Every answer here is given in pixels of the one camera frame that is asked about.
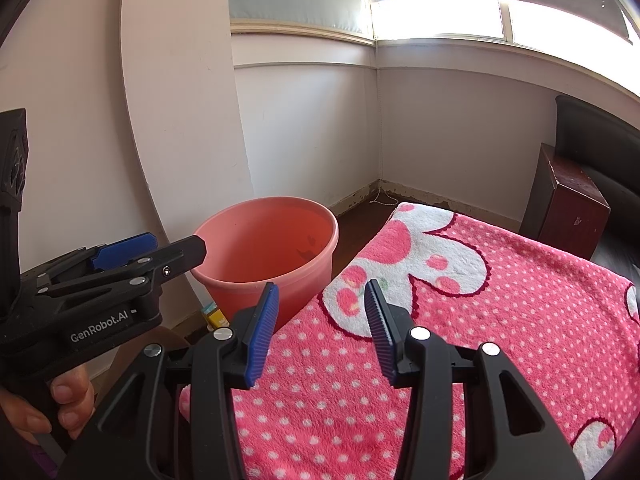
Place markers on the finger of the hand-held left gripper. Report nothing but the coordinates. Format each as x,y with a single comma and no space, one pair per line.
125,250
175,260

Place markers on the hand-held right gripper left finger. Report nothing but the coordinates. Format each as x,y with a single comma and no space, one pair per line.
262,337

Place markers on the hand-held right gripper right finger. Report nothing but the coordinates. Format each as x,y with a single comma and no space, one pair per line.
380,337

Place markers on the window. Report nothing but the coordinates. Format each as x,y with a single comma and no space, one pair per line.
450,20

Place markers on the yellow small box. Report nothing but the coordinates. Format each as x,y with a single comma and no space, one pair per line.
216,317

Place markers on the person's left hand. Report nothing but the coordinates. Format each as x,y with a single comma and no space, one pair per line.
70,400

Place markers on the black leather armchair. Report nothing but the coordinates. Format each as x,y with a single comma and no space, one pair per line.
600,135

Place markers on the pink polka dot printed blanket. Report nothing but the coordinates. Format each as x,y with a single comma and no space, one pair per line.
525,310

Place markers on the pink plastic bucket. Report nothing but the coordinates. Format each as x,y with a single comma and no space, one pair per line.
265,245

